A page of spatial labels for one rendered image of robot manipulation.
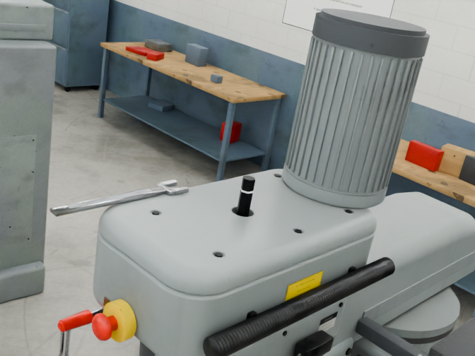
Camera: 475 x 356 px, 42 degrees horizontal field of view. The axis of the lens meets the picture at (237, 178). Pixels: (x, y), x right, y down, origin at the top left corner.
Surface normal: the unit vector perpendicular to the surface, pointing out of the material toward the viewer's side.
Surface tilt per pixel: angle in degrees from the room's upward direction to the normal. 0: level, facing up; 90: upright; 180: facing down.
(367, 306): 90
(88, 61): 90
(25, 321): 0
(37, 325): 0
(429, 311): 0
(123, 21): 90
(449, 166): 90
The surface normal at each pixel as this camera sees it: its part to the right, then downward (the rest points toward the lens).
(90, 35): 0.69, 0.37
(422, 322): 0.17, -0.92
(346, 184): 0.04, 0.38
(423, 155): -0.73, 0.14
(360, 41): -0.33, 0.29
